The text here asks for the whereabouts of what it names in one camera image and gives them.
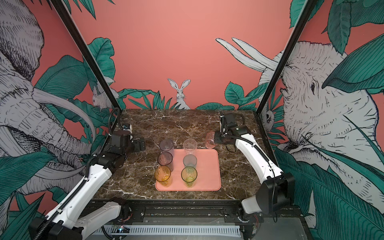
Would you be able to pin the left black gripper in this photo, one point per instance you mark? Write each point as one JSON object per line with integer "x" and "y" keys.
{"x": 136, "y": 147}

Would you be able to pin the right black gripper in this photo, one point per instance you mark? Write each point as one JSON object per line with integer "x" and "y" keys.
{"x": 218, "y": 133}

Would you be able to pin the pink clear tumbler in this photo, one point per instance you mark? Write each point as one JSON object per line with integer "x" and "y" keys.
{"x": 210, "y": 140}

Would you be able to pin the clear colourless tumbler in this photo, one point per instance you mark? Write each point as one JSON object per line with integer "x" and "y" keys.
{"x": 190, "y": 146}

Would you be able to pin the blue-grey clear tumbler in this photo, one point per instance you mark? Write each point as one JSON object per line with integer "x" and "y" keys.
{"x": 167, "y": 146}

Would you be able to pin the dark smoky tumbler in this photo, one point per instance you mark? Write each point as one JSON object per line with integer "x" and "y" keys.
{"x": 166, "y": 159}

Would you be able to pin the pink plastic tray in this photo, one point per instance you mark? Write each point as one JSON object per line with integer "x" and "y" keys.
{"x": 208, "y": 170}

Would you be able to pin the teal frosted tumbler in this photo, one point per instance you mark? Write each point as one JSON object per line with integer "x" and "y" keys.
{"x": 190, "y": 160}

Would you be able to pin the amber yellow tumbler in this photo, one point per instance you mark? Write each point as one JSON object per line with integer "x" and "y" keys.
{"x": 163, "y": 176}

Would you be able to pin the light green tumbler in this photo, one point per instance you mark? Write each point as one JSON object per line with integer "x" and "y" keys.
{"x": 189, "y": 176}

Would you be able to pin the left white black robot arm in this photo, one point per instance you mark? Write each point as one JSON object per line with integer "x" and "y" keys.
{"x": 64, "y": 221}

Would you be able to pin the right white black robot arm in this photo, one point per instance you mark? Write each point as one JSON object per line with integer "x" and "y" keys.
{"x": 277, "y": 188}

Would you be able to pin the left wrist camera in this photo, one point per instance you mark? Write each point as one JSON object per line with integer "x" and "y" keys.
{"x": 128, "y": 128}

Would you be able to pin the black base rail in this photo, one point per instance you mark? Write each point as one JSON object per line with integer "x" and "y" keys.
{"x": 229, "y": 210}

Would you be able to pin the white slotted cable duct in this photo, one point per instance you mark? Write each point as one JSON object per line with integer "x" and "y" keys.
{"x": 179, "y": 230}

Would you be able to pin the right black frame post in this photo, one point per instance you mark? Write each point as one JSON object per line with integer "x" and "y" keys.
{"x": 297, "y": 31}

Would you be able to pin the black frame post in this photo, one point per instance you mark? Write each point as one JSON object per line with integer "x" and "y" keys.
{"x": 297, "y": 31}
{"x": 66, "y": 18}

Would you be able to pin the left black frame post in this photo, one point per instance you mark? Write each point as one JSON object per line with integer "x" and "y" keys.
{"x": 66, "y": 18}

